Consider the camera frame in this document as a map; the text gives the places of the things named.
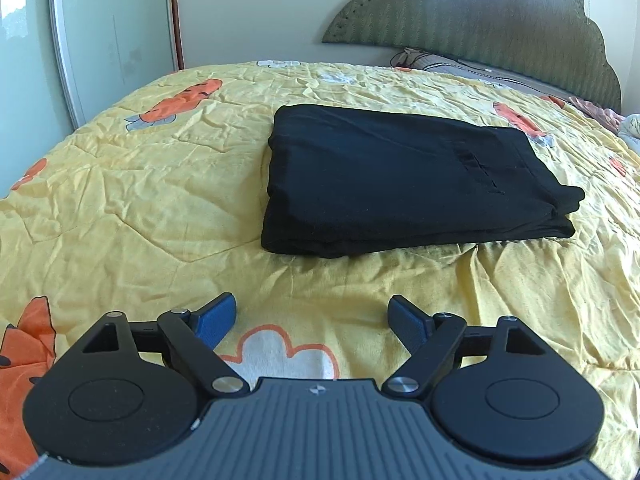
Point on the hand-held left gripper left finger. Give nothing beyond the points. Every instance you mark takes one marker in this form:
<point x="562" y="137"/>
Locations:
<point x="220" y="317"/>

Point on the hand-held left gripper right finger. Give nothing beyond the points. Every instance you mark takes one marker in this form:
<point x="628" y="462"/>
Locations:
<point x="407" y="322"/>

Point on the black pants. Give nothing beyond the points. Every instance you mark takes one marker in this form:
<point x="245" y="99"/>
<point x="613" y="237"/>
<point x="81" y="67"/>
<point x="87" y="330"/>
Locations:
<point x="400" y="185"/>

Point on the yellow carrot print blanket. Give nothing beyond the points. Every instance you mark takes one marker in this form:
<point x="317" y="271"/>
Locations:
<point x="150" y="200"/>

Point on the grey printed pillow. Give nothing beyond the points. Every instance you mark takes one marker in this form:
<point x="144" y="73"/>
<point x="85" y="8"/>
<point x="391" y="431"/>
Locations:
<point x="465" y="72"/>

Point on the pink cloth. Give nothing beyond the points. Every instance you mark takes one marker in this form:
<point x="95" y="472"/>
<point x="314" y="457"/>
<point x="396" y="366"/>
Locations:
<point x="595" y="112"/>

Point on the white wardrobe door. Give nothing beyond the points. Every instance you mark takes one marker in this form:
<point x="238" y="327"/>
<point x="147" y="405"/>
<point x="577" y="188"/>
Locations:
<point x="100" y="30"/>

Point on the green padded headboard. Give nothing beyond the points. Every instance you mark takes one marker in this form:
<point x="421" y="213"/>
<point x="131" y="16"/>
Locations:
<point x="480" y="15"/>

